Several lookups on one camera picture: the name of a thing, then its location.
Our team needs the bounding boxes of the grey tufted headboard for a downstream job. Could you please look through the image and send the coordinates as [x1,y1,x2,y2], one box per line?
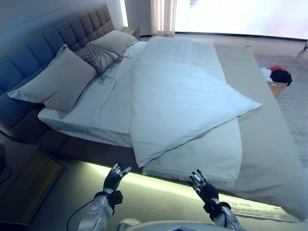
[0,3,115,97]

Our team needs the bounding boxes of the glowing under-bed light strip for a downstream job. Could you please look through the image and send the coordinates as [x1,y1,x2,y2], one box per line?
[80,161,300,221]

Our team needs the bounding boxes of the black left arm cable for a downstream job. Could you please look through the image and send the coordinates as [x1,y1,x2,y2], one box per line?
[66,204,97,231]

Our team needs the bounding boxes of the grey striped rug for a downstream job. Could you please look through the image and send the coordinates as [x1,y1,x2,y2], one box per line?
[252,54,308,169]

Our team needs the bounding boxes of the grey fringed macrame cushion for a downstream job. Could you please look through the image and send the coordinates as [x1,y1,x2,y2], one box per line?
[75,44,132,85]

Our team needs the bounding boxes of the white garment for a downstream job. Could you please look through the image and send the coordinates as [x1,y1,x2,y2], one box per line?
[260,67,274,80]

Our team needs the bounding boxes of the white duvet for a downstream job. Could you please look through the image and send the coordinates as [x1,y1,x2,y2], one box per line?
[129,36,263,168]

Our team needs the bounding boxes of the brown upholstered bed frame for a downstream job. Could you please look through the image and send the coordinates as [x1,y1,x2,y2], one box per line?
[0,92,145,174]

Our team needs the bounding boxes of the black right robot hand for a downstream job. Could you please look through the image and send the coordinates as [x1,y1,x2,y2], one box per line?
[188,169,220,205]

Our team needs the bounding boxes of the white fitted mattress sheet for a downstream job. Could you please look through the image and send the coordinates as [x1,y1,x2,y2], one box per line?
[38,40,150,147]

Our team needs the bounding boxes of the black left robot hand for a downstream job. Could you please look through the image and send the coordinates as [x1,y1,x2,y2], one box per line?
[103,163,132,193]

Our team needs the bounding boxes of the wooden nightstand with lamp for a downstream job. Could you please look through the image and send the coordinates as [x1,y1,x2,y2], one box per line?
[0,139,64,226]

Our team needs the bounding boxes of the red garment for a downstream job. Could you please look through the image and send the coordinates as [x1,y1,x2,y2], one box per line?
[270,64,288,72]

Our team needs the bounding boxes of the small wooden nightstand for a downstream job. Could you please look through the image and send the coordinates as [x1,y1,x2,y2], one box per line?
[120,26,140,40]

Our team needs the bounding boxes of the black garment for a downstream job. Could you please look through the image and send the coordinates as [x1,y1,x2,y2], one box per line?
[269,69,293,87]

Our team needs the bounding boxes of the wicker laundry basket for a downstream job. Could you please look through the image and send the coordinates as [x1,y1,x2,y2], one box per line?
[267,80,288,98]

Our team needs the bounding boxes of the black table lamp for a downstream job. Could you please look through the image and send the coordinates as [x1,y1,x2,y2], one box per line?
[0,141,12,183]

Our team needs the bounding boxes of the large beige pillow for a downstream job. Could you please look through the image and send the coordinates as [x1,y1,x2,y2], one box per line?
[6,44,97,112]
[90,30,139,55]

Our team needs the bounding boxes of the sheer beige curtain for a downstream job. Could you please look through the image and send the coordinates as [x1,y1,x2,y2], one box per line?
[150,0,178,37]

